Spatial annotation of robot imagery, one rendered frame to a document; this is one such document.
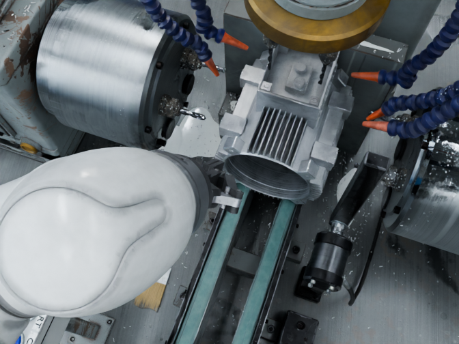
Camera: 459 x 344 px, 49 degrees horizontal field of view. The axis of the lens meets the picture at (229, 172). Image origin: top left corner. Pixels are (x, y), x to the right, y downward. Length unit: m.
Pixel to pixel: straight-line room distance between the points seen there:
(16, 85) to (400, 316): 0.81
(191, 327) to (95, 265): 0.62
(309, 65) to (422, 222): 0.30
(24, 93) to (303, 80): 0.47
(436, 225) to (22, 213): 0.63
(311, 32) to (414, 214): 0.33
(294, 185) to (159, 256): 0.62
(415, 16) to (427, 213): 0.34
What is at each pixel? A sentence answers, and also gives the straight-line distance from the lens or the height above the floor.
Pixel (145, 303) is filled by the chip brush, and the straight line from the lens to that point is 1.03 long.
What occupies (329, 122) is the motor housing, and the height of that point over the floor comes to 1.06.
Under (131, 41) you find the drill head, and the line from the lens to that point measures 0.82.
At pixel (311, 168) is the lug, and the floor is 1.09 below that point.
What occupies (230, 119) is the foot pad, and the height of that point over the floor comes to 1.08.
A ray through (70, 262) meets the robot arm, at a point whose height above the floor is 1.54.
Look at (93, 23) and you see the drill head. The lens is 0.86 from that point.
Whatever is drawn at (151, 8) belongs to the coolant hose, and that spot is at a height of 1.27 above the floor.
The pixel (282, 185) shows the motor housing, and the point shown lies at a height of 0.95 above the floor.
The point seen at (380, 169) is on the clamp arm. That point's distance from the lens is 0.63.
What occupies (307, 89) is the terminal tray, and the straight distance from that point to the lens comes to 0.82.
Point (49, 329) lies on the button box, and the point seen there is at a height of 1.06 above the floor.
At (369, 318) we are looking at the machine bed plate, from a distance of 1.05.
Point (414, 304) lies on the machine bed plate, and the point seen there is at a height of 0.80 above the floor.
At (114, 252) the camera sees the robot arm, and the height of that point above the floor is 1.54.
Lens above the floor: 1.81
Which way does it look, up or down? 67 degrees down
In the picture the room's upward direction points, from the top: 2 degrees counter-clockwise
